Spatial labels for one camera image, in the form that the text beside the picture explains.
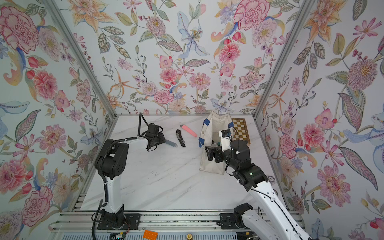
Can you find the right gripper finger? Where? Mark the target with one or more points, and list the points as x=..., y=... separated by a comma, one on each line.
x=210, y=151
x=218, y=154

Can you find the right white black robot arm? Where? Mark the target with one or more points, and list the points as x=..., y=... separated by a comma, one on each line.
x=281, y=224

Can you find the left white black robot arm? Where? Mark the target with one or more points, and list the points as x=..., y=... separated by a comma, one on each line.
x=110, y=165

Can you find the white canvas cartoon pouch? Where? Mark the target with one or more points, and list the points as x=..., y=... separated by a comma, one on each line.
x=209, y=135

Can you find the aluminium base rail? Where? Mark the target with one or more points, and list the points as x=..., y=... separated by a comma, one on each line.
x=157, y=221

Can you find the grey blue utility knife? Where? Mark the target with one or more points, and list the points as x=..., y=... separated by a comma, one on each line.
x=170, y=143

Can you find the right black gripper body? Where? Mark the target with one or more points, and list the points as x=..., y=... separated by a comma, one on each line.
x=229, y=159

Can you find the small yellow black knife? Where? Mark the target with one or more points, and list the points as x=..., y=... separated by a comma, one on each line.
x=180, y=138

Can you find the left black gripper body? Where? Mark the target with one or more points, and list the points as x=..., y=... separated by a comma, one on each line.
x=159, y=139

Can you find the grey thread spool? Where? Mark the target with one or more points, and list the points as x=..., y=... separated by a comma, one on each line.
x=271, y=180

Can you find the orange plastic block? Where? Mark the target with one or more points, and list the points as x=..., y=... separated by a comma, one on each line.
x=150, y=235

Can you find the wooden chessboard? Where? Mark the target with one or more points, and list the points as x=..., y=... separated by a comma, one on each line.
x=241, y=130

